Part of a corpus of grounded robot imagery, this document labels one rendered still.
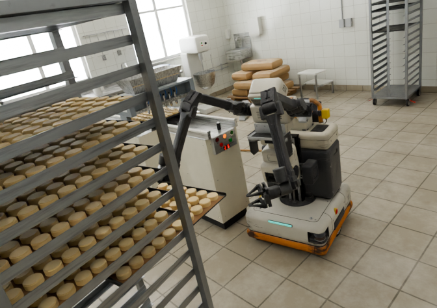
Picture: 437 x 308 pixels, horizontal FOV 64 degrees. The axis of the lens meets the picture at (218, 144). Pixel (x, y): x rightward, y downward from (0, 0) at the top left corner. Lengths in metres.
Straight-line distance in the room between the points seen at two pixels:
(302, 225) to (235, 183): 0.72
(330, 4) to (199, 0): 2.63
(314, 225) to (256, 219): 0.44
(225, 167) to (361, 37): 4.11
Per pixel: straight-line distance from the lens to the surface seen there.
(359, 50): 6.38
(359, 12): 6.30
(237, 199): 2.99
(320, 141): 2.49
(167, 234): 1.37
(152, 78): 1.14
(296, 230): 2.52
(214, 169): 2.73
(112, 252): 1.22
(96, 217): 1.08
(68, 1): 1.00
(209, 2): 7.79
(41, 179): 0.98
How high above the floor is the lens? 1.71
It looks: 21 degrees down
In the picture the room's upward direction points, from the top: 11 degrees counter-clockwise
